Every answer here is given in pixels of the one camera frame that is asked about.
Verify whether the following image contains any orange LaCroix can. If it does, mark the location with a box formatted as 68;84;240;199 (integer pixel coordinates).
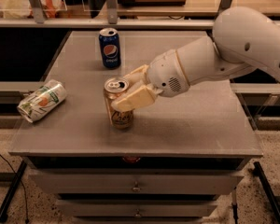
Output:
103;77;135;131

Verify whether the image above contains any grey drawer cabinet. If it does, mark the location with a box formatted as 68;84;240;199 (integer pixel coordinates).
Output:
11;32;262;224

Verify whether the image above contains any blue Pepsi can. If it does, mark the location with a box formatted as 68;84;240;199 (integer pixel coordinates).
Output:
99;28;121;69

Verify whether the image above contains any black right floor rail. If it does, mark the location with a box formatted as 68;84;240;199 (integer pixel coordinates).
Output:
253;161;280;224

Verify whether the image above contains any black left floor rail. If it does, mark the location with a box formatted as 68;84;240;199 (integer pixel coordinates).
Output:
0;161;26;223

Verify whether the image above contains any black floor rail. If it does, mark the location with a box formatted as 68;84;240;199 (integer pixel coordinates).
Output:
253;161;280;224
0;161;26;223

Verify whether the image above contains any grey metal shelf frame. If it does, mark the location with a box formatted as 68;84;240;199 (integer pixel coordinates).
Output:
0;0;280;30

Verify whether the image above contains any lower drawer knob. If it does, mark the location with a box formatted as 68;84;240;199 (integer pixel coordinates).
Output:
134;209;142;218

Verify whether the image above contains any drawer knob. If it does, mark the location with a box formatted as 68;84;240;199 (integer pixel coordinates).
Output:
132;181;141;192
134;209;142;218

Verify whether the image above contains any black floor cable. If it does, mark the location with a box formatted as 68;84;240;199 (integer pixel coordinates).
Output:
0;139;30;224

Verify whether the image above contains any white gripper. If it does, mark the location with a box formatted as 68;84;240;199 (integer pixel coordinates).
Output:
111;49;189;112

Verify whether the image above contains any orange white bag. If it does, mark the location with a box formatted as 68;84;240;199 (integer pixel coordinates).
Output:
29;0;64;19

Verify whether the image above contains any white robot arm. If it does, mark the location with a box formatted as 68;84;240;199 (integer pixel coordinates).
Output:
111;7;280;112

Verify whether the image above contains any upper drawer knob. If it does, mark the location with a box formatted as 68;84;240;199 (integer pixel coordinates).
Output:
132;181;141;192

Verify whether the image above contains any white green can lying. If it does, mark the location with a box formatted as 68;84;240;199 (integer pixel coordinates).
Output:
17;79;67;123

